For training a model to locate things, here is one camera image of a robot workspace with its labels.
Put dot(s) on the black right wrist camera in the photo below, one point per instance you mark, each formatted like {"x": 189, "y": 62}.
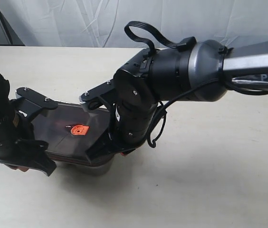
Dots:
{"x": 102, "y": 95}

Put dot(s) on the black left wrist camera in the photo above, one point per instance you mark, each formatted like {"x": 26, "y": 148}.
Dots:
{"x": 33, "y": 103}

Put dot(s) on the grey wrinkled backdrop curtain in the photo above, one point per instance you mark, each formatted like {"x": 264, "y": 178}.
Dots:
{"x": 100, "y": 23}

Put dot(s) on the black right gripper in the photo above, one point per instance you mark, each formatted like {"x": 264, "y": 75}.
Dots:
{"x": 129, "y": 128}

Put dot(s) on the transparent dark lunch box lid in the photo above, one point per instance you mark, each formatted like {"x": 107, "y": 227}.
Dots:
{"x": 70, "y": 132}

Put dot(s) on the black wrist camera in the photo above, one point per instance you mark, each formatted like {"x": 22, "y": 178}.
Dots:
{"x": 102, "y": 95}
{"x": 33, "y": 103}

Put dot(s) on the stainless steel lunch box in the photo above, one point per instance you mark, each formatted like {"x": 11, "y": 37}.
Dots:
{"x": 95, "y": 168}

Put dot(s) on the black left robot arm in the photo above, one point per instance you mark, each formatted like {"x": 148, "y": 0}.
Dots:
{"x": 37, "y": 133}

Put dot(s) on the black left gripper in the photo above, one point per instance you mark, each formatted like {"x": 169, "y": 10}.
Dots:
{"x": 19, "y": 149}

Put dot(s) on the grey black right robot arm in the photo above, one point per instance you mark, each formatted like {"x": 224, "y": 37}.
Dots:
{"x": 141, "y": 90}

